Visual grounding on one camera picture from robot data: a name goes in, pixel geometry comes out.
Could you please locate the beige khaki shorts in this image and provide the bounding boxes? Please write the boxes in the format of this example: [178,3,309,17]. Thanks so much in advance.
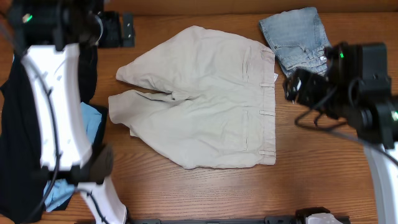
[108,26,276,169]

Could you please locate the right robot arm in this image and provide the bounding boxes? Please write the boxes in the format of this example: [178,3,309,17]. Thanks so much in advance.
[283,42,397,223]

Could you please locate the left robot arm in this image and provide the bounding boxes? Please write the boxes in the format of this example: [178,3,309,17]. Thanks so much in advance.
[1,1,132,223]

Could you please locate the folded light blue jeans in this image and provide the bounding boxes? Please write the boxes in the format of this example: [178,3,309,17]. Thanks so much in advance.
[259,7,330,77]

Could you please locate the light blue shirt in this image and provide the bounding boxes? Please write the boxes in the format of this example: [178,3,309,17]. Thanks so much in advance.
[40,101,106,212]

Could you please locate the black garment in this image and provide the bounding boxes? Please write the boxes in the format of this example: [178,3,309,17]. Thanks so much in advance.
[1,47,108,223]

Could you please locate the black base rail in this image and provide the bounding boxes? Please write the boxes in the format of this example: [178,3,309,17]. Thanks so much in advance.
[130,215,297,224]

